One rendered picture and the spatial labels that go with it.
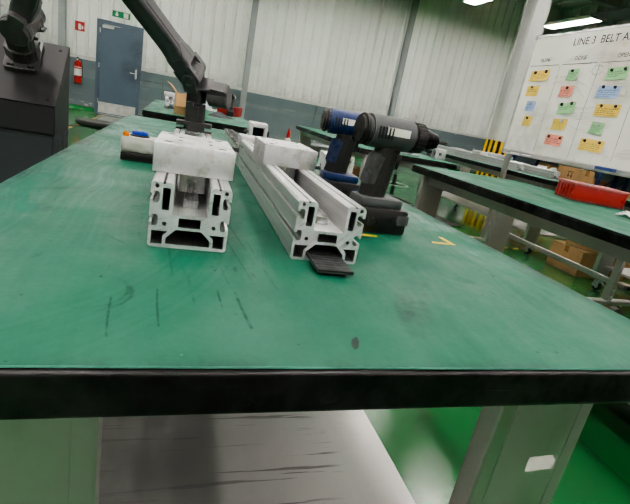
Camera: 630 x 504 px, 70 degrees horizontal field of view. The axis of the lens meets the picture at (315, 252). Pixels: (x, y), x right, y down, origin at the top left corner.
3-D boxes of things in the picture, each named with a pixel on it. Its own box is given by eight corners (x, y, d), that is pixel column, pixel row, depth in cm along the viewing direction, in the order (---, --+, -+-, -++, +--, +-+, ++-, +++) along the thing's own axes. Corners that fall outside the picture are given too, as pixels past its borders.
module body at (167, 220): (172, 157, 130) (174, 128, 128) (207, 163, 133) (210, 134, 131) (146, 245, 57) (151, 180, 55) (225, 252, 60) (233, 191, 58)
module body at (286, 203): (237, 167, 136) (241, 139, 133) (269, 172, 139) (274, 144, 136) (289, 258, 63) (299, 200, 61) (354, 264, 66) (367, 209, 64)
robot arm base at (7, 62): (11, 40, 132) (2, 69, 127) (3, 16, 125) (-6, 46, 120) (45, 46, 135) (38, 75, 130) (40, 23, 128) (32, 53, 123)
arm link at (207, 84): (190, 55, 126) (180, 75, 121) (230, 62, 125) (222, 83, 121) (197, 89, 136) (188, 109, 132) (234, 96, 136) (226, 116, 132)
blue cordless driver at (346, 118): (306, 191, 118) (322, 105, 111) (377, 202, 122) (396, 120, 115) (310, 197, 111) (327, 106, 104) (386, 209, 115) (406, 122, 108)
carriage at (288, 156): (251, 164, 105) (255, 135, 103) (296, 171, 108) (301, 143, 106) (260, 177, 90) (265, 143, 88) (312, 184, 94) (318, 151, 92)
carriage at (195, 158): (158, 170, 77) (161, 130, 75) (223, 179, 80) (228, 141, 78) (150, 190, 62) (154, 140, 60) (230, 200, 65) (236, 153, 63)
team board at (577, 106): (454, 246, 438) (517, 30, 380) (496, 250, 453) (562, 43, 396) (577, 317, 302) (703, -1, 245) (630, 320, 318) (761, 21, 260)
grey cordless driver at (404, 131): (331, 220, 91) (353, 109, 85) (413, 228, 99) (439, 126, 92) (346, 231, 84) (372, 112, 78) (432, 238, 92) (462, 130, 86)
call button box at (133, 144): (124, 155, 119) (125, 131, 118) (162, 160, 122) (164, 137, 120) (119, 159, 112) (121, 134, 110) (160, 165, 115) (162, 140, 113)
